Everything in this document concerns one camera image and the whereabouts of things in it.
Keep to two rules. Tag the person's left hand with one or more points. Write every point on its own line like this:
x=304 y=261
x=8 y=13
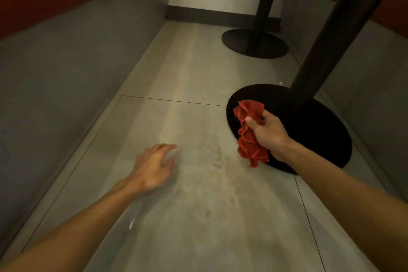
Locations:
x=151 y=169

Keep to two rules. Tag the person's right hand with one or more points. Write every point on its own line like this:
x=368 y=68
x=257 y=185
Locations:
x=271 y=136

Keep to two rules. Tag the red cloth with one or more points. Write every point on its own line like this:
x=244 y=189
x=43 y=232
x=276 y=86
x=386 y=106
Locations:
x=247 y=141

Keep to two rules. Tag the person's right forearm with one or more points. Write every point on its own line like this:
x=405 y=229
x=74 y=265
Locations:
x=350 y=201

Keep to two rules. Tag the person's left forearm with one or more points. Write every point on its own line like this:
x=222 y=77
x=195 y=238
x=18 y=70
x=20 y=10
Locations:
x=70 y=230

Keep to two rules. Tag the beige tiled floor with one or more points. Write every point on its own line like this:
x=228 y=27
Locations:
x=178 y=90

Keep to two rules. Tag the black round table base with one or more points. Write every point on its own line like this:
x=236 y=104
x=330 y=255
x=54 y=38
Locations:
x=318 y=131
x=255 y=42

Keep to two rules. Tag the grey bench base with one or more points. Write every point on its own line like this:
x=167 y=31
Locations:
x=366 y=74
x=63 y=90

